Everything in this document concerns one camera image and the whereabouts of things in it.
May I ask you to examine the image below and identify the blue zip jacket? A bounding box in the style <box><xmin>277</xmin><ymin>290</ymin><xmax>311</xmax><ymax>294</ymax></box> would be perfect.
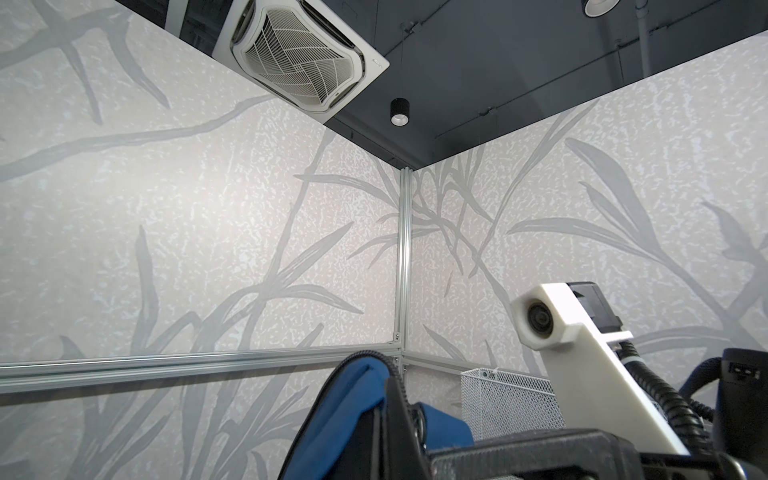
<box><xmin>278</xmin><ymin>350</ymin><xmax>474</xmax><ymax>479</ymax></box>

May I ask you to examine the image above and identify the white ceiling lamp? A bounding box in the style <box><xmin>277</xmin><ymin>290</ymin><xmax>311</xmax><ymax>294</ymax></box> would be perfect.
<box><xmin>581</xmin><ymin>0</ymin><xmax>620</xmax><ymax>18</ymax></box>

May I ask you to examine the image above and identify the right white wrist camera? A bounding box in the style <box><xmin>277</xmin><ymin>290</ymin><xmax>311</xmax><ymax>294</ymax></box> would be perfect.
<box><xmin>511</xmin><ymin>283</ymin><xmax>689</xmax><ymax>455</ymax></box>

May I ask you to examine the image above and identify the ceiling air conditioner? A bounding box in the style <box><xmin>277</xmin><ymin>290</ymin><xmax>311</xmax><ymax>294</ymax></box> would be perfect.
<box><xmin>212</xmin><ymin>0</ymin><xmax>390</xmax><ymax>124</ymax></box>

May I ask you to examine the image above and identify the white wire mesh basket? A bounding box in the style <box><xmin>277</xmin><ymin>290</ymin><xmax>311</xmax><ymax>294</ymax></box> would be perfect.
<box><xmin>461</xmin><ymin>368</ymin><xmax>566</xmax><ymax>441</ymax></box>

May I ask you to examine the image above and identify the black ceiling spotlight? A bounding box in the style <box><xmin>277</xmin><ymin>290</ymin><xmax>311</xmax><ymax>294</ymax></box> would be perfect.
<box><xmin>390</xmin><ymin>97</ymin><xmax>410</xmax><ymax>127</ymax></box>

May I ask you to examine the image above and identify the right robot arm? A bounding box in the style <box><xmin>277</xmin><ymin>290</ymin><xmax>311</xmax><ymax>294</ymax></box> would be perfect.
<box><xmin>428</xmin><ymin>341</ymin><xmax>767</xmax><ymax>479</ymax></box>

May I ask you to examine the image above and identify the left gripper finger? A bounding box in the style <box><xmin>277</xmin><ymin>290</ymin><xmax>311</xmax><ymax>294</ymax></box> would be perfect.
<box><xmin>380</xmin><ymin>377</ymin><xmax>432</xmax><ymax>480</ymax></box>

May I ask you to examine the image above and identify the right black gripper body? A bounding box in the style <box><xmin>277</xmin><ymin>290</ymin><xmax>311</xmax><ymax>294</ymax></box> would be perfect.
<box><xmin>429</xmin><ymin>429</ymin><xmax>767</xmax><ymax>479</ymax></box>

